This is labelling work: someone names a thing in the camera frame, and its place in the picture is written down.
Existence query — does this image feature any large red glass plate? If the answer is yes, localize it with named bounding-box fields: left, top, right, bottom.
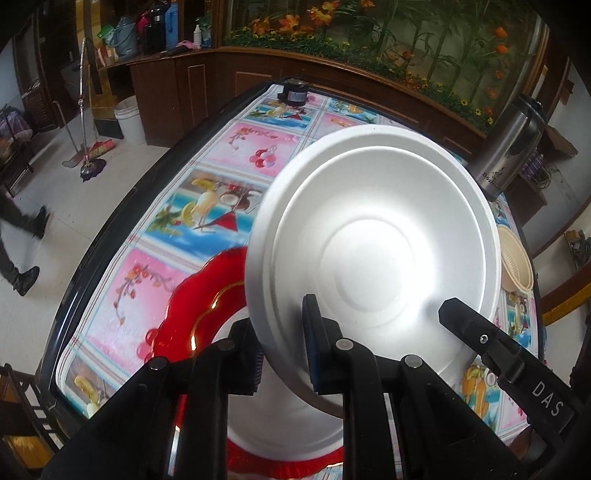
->
left=143, top=247, right=347, bottom=478

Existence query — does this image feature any white plastic bucket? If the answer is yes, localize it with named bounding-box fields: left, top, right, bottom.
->
left=113, top=95, right=147, bottom=146

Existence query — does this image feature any curved wooden cabinet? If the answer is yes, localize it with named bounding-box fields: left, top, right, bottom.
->
left=95, top=46, right=490, bottom=148

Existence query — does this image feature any colourful bristle broom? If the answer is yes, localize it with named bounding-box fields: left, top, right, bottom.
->
left=55, top=102, right=116, bottom=169

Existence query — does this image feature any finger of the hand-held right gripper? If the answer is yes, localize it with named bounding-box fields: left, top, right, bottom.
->
left=438, top=298, right=527, bottom=384

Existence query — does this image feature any purple cloth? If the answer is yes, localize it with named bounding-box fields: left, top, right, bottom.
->
left=0, top=106, right=35, bottom=153

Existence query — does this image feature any wooden chair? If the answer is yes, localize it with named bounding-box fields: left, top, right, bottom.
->
left=0, top=362, right=61, bottom=480

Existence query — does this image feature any small beige strainer bowl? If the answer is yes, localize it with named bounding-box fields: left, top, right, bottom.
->
left=496, top=225, right=536, bottom=294

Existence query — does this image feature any fruit print tablecloth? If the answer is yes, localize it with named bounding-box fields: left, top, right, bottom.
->
left=55, top=85, right=546, bottom=457

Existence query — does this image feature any blue water jug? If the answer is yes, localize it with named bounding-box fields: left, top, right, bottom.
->
left=165, top=2, right=181, bottom=49

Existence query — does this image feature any mop with metal handle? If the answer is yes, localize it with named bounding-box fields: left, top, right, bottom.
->
left=76, top=39, right=108, bottom=182

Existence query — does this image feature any black thermos flask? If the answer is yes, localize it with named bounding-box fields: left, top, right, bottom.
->
left=141, top=7, right=167, bottom=54

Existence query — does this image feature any stainless steel thermos kettle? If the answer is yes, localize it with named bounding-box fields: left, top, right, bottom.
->
left=466, top=95, right=550, bottom=202

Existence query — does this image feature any wooden side cabinet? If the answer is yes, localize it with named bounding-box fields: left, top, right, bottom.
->
left=505, top=124, right=580, bottom=232

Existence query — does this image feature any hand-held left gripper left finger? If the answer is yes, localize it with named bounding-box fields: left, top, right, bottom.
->
left=44, top=318, right=266, bottom=480

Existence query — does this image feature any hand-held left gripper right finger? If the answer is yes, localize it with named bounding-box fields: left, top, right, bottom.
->
left=301, top=294, right=527, bottom=480

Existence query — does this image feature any large white bowl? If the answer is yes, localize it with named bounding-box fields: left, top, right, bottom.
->
left=210, top=316, right=347, bottom=462

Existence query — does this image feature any small white bowl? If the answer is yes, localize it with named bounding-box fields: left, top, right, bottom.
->
left=246, top=124, right=502, bottom=421

